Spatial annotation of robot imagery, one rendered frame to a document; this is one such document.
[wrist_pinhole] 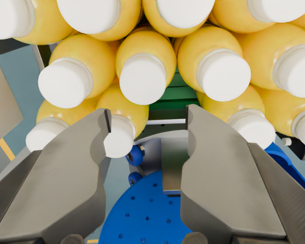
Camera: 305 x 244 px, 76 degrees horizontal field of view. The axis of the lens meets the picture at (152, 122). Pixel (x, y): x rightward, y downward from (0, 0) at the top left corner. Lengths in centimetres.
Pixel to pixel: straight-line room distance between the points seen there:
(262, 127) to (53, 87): 19
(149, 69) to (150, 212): 23
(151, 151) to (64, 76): 27
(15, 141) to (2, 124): 161
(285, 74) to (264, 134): 6
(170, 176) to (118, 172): 150
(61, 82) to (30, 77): 136
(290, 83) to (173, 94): 22
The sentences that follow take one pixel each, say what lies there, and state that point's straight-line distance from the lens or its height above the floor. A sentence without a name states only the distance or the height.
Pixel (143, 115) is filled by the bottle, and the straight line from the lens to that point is 23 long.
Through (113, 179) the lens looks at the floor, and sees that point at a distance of 186.
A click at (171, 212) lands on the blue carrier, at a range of 33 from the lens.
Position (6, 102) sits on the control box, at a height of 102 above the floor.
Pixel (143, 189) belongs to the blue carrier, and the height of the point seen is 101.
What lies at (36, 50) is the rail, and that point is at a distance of 30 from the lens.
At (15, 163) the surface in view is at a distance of 99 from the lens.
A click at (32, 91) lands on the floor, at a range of 158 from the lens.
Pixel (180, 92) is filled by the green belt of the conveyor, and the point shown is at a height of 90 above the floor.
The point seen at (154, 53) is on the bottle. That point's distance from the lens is 19.
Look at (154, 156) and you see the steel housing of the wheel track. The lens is 41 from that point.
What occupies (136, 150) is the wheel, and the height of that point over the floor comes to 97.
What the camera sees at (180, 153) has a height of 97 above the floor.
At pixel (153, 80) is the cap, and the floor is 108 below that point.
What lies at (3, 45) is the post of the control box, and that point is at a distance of 37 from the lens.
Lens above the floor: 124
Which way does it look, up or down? 59 degrees down
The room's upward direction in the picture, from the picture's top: 178 degrees counter-clockwise
